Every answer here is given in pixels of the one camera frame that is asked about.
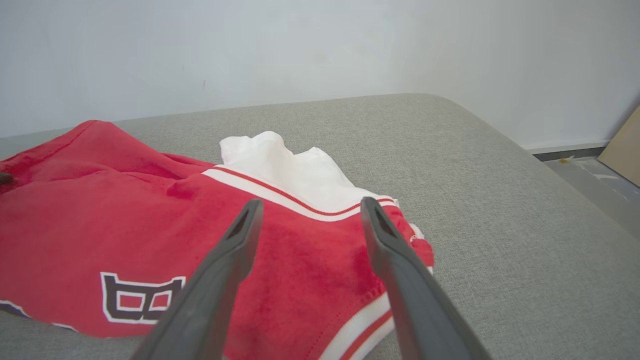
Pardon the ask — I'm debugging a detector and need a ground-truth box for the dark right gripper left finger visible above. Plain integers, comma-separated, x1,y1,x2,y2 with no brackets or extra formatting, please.
131,198,264,360

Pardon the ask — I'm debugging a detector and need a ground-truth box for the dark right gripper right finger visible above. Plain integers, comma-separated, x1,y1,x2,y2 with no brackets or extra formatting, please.
360,196,493,360

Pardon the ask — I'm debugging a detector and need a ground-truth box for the red garment with white stripes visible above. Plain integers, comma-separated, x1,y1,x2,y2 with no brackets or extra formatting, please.
0,120,435,360

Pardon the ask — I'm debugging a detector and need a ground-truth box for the light wooden board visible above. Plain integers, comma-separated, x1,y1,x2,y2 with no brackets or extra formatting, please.
597,105,640,188

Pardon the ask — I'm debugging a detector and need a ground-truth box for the white wall baseboard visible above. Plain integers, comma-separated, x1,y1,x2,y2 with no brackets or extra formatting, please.
522,139,613,156

